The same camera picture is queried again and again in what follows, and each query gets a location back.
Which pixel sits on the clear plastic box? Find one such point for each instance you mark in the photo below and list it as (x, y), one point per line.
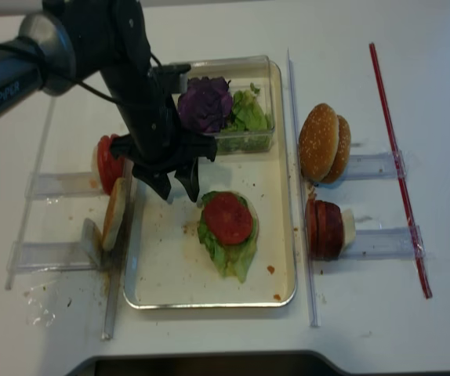
(239, 72)

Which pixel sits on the clear track upper left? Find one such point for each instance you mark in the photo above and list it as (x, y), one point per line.
(79, 184)

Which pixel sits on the red plastic rail strip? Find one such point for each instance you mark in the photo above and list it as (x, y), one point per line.
(415, 234)

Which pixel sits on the clear track upper right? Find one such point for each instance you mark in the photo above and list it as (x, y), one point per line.
(375, 166)

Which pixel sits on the clear rail left outer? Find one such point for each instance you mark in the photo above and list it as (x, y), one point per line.
(29, 196)

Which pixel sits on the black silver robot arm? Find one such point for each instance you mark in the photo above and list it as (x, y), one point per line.
(65, 42)

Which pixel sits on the clear rail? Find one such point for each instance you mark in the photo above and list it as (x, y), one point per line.
(312, 303)
(29, 196)
(117, 256)

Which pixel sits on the purple cabbage leaf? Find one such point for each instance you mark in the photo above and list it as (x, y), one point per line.
(206, 104)

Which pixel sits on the sesame bun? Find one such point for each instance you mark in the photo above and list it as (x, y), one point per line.
(342, 154)
(318, 142)

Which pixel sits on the green lettuce leaf on bun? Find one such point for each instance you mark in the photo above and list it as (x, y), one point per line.
(230, 261)

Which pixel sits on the clear track lower left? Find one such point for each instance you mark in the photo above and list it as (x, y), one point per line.
(42, 257)

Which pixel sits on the red-brown meat patty stack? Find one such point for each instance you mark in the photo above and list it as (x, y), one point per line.
(324, 230)

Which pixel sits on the sesame bun top front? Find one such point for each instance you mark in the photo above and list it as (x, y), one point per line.
(318, 142)

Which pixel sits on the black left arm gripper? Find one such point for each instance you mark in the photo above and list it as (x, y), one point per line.
(158, 143)

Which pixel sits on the clear rail left inner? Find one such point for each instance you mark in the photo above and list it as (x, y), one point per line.
(117, 256)

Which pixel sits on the silver metal tray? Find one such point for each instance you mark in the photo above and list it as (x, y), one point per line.
(167, 267)

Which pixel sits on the red tomato slice front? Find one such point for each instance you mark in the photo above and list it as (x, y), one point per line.
(227, 217)

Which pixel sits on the clear track lower right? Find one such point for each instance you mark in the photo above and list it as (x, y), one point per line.
(383, 244)

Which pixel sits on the sesame bun top back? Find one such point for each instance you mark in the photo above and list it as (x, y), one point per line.
(342, 154)

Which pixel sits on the red tomato slice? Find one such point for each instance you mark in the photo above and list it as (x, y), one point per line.
(227, 217)
(108, 168)

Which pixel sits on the red tomato slice back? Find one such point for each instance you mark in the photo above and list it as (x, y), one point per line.
(108, 168)

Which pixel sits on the clear track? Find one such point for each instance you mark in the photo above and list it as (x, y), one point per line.
(42, 257)
(375, 166)
(79, 184)
(383, 244)

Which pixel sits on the white bun slice left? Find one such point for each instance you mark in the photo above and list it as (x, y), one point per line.
(114, 214)

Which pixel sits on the white pusher block right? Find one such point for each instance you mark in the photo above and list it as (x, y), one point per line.
(349, 230)

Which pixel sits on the clear rail right inner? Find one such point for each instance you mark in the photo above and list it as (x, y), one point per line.
(312, 303)

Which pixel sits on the green lettuce in box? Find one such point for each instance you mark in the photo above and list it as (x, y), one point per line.
(247, 125)

